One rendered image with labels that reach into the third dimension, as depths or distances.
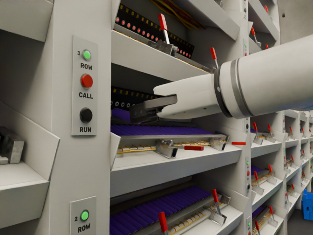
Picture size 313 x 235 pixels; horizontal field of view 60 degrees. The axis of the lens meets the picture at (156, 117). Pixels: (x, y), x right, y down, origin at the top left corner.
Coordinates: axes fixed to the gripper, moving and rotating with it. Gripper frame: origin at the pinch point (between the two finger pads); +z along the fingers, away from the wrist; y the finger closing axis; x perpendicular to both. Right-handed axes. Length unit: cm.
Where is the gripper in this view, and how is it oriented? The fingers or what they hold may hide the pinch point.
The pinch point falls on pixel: (144, 113)
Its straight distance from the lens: 48.2
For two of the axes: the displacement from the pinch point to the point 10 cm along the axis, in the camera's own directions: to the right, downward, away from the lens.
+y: -5.6, -0.4, -8.2
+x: 1.4, 9.8, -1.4
